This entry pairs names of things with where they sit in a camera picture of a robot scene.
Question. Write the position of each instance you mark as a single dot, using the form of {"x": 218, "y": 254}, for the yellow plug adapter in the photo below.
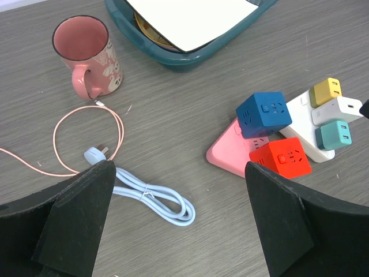
{"x": 324, "y": 91}

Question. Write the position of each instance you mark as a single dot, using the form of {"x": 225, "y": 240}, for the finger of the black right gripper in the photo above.
{"x": 364, "y": 110}

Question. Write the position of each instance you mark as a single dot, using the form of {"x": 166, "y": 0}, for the teal plug adapter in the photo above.
{"x": 333, "y": 135}

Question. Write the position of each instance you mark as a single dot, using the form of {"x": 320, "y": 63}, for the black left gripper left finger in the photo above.
{"x": 71, "y": 236}

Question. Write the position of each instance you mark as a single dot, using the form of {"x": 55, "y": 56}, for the pink triangular power strip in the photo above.
{"x": 231, "y": 150}

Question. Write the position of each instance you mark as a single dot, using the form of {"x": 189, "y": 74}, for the teal plastic tray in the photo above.
{"x": 123, "y": 17}

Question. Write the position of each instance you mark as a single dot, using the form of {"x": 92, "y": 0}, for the red cube socket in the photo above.
{"x": 285, "y": 157}

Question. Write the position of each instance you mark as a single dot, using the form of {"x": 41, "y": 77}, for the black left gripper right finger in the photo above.
{"x": 282, "y": 225}

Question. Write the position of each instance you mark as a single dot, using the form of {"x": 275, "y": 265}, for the yellow patterned plate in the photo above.
{"x": 151, "y": 34}

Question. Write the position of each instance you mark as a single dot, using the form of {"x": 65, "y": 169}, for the white triangular power strip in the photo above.
{"x": 303, "y": 128}

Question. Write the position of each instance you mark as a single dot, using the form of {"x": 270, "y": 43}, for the white plug adapter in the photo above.
{"x": 338, "y": 109}

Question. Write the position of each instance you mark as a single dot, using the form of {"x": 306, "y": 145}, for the blue cube socket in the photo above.
{"x": 263, "y": 114}

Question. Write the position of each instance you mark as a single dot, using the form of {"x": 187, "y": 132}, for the white paper sheet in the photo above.
{"x": 189, "y": 25}

